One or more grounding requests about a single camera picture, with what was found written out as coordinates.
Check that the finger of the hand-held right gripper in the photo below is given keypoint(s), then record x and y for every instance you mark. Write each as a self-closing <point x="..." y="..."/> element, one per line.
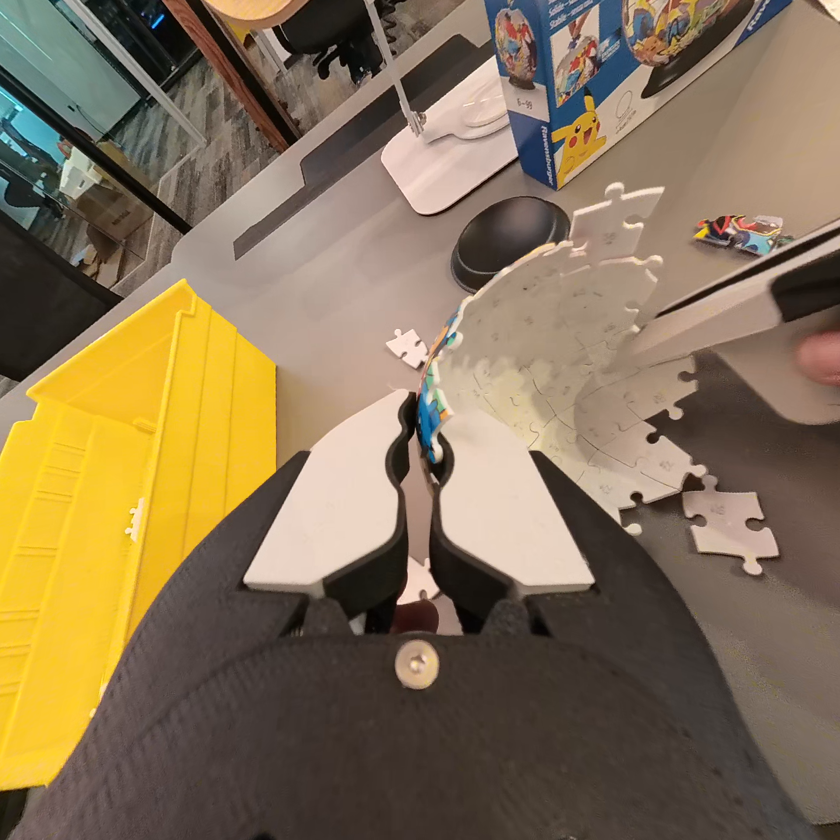
<point x="709" y="325"/>
<point x="754" y="272"/>

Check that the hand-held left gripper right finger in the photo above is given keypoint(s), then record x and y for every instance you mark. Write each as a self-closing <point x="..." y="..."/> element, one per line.
<point x="512" y="525"/>

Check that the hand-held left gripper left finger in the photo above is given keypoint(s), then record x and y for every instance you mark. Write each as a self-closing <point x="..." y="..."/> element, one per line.
<point x="328" y="518"/>

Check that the partly built puzzle ball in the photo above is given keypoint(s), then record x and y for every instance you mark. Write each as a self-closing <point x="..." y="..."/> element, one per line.
<point x="544" y="354"/>

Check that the black round ball stand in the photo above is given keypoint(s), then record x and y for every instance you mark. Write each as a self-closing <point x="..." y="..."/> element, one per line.
<point x="505" y="243"/>

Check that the blue puzzle box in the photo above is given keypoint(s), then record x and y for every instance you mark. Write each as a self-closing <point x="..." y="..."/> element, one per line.
<point x="590" y="98"/>

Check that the person's right hand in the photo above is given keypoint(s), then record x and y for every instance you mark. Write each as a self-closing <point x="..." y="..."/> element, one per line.
<point x="823" y="359"/>

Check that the yellow plastic bin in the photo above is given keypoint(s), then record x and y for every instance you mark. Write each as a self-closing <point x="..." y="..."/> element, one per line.
<point x="98" y="492"/>

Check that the white rounded board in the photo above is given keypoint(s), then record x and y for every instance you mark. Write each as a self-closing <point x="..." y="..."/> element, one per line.
<point x="446" y="164"/>

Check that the black mesh office chair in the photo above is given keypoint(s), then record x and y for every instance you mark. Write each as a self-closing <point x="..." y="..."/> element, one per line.
<point x="46" y="308"/>
<point x="328" y="39"/>

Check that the brown cardboard box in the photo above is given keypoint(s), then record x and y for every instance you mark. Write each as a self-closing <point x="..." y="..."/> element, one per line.
<point x="105" y="203"/>

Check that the glass railing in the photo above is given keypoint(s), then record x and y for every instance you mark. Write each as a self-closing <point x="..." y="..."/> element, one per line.
<point x="65" y="79"/>

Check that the brown wooden post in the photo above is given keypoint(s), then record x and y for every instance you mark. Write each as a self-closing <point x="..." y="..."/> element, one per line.
<point x="243" y="85"/>

